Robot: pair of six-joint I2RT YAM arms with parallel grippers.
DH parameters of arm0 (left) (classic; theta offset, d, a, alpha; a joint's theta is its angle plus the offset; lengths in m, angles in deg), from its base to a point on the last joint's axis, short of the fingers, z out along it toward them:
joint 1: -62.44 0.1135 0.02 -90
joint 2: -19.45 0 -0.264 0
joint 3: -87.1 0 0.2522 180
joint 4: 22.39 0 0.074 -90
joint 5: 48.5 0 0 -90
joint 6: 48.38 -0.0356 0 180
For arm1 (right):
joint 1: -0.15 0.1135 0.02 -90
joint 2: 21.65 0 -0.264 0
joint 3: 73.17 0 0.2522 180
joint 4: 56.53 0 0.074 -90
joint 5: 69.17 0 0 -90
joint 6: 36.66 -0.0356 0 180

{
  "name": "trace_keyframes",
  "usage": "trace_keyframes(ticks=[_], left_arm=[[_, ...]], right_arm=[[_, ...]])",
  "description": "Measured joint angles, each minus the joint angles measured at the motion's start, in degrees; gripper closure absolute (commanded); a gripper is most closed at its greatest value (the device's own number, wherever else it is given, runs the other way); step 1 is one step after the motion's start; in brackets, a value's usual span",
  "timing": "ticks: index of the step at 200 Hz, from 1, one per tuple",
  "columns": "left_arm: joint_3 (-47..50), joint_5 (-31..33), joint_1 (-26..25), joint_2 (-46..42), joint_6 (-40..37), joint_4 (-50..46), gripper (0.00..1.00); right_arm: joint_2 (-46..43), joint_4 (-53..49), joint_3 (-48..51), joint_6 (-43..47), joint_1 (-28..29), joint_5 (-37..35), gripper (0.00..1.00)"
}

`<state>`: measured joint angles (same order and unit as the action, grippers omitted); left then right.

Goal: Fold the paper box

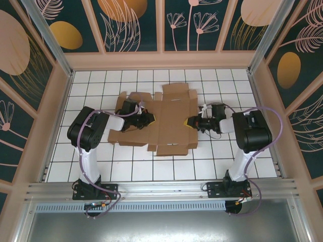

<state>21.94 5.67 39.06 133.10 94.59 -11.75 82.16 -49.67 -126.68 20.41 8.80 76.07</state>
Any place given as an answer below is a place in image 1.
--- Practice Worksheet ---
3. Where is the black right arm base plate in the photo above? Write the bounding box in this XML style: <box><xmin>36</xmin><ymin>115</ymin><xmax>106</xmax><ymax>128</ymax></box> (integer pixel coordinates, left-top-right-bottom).
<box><xmin>206</xmin><ymin>181</ymin><xmax>253</xmax><ymax>199</ymax></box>

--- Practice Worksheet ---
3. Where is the grey metal sheet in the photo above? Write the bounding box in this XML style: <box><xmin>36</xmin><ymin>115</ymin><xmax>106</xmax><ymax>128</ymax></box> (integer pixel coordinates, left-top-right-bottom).
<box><xmin>25</xmin><ymin>211</ymin><xmax>303</xmax><ymax>242</ymax></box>

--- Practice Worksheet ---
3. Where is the yellow connector with wires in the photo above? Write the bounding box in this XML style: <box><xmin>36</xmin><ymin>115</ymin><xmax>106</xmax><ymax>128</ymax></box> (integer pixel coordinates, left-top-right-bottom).
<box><xmin>236</xmin><ymin>195</ymin><xmax>253</xmax><ymax>205</ymax></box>

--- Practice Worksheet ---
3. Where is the small circuit board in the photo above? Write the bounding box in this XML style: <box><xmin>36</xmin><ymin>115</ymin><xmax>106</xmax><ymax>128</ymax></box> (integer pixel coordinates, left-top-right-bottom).
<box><xmin>84</xmin><ymin>201</ymin><xmax>106</xmax><ymax>210</ymax></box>

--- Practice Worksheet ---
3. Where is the brown cardboard box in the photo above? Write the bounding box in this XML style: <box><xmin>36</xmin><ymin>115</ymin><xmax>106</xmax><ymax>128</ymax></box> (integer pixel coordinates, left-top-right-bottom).
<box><xmin>107</xmin><ymin>83</ymin><xmax>200</xmax><ymax>157</ymax></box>

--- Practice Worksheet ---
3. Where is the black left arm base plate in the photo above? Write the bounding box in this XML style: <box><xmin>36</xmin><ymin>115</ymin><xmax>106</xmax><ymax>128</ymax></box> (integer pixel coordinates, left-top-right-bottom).
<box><xmin>72</xmin><ymin>183</ymin><xmax>119</xmax><ymax>201</ymax></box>

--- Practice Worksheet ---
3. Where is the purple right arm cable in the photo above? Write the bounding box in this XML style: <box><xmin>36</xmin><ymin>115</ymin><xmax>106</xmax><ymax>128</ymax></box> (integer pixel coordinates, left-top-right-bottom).
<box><xmin>201</xmin><ymin>103</ymin><xmax>283</xmax><ymax>217</ymax></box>

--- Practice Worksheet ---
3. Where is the aluminium mounting rail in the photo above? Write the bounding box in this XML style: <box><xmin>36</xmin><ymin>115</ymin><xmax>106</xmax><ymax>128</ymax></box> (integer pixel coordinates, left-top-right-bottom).
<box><xmin>24</xmin><ymin>178</ymin><xmax>300</xmax><ymax>202</ymax></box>

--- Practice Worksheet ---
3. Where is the aluminium side rail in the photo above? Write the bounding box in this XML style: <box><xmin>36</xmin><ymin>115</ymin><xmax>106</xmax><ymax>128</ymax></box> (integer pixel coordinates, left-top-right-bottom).
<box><xmin>40</xmin><ymin>72</ymin><xmax>75</xmax><ymax>183</ymax></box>
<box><xmin>247</xmin><ymin>72</ymin><xmax>283</xmax><ymax>177</ymax></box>

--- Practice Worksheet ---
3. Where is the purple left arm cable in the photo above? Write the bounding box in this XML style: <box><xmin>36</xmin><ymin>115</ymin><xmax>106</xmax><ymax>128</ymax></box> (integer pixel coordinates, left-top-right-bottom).
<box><xmin>77</xmin><ymin>92</ymin><xmax>152</xmax><ymax>220</ymax></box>

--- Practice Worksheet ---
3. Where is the grey slotted cable duct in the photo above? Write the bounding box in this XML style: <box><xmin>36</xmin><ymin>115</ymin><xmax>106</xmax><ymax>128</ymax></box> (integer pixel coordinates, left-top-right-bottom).
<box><xmin>36</xmin><ymin>201</ymin><xmax>227</xmax><ymax>213</ymax></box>

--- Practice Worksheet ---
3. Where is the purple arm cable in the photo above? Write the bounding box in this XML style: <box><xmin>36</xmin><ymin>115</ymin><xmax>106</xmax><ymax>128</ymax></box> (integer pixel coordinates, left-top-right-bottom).
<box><xmin>77</xmin><ymin>92</ymin><xmax>152</xmax><ymax>220</ymax></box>
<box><xmin>201</xmin><ymin>103</ymin><xmax>283</xmax><ymax>217</ymax></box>

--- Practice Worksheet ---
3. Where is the aluminium frame post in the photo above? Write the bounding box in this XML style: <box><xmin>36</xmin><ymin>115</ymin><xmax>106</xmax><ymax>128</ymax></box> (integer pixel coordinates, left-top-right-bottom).
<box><xmin>246</xmin><ymin>0</ymin><xmax>288</xmax><ymax>75</ymax></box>
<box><xmin>21</xmin><ymin>0</ymin><xmax>74</xmax><ymax>78</ymax></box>

